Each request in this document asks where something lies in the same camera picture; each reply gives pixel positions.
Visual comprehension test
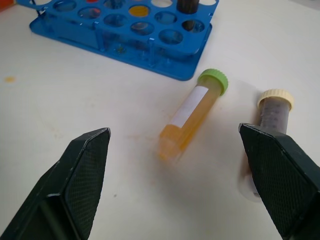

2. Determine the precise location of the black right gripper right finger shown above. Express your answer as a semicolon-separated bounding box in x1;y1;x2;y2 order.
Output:
238;122;320;240

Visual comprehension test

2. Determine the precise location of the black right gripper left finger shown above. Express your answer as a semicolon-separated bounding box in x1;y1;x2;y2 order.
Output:
0;127;112;240

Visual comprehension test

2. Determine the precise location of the dark tube cream cap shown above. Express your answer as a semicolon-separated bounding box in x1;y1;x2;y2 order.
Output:
237;88;295;202

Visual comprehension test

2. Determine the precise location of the orange tube green cap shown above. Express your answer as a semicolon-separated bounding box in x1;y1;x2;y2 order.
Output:
157;68;229;163

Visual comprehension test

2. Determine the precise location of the blue plastic test tube rack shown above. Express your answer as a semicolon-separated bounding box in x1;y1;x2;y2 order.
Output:
29;0;220;81

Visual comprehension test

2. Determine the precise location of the orange object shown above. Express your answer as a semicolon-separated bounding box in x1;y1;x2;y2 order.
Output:
0;0;17;13

